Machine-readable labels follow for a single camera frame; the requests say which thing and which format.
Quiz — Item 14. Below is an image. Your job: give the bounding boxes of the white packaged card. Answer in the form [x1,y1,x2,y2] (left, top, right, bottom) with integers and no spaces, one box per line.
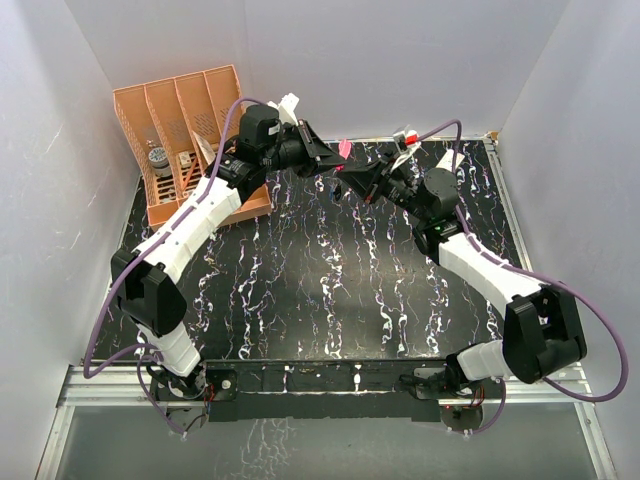
[193,131,216,165]

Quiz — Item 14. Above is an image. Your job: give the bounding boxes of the small white beige box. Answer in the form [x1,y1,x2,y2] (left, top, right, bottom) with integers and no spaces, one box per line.
[178,151,192,168]

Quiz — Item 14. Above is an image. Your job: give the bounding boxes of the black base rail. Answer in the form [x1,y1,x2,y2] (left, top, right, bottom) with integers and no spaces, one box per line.
[146,359,504,428]

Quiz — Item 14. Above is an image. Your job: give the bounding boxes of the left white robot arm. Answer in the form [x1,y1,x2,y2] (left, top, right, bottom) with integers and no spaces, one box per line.
[111,94,345,399]

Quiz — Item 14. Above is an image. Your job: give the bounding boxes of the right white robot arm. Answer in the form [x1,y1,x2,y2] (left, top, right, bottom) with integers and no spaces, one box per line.
[337,161,587,397]

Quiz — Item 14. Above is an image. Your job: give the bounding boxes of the orange perforated file organizer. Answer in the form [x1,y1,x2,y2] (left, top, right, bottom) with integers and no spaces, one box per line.
[113,65,245,231]

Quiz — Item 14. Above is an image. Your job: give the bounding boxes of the white red small box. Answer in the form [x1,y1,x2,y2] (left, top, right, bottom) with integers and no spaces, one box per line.
[436,149,466,174]

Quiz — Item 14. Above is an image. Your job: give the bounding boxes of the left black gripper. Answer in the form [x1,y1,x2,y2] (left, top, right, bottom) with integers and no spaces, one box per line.
[262,120,347,180]

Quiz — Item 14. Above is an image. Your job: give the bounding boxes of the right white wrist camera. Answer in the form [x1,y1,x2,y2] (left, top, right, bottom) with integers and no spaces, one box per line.
[391,126,421,171]

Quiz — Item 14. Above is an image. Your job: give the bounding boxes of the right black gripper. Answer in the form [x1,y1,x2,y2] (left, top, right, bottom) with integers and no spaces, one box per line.
[338,150,431,222]

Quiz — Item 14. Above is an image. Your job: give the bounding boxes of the grey round canister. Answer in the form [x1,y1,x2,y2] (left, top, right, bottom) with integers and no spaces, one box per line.
[147,141,171,178]

